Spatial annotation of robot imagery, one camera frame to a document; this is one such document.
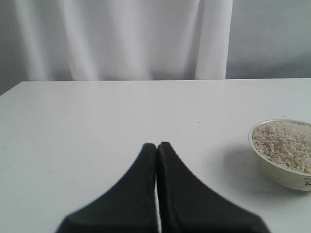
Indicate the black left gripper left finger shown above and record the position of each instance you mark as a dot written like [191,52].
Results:
[127,207]

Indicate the uncooked rice grains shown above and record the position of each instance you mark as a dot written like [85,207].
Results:
[284,143]

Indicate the small cream ceramic bowl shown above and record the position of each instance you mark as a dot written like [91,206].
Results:
[285,177]

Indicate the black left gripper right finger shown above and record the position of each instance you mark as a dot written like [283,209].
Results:
[188,206]

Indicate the white backdrop curtain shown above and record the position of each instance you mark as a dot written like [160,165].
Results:
[132,40]

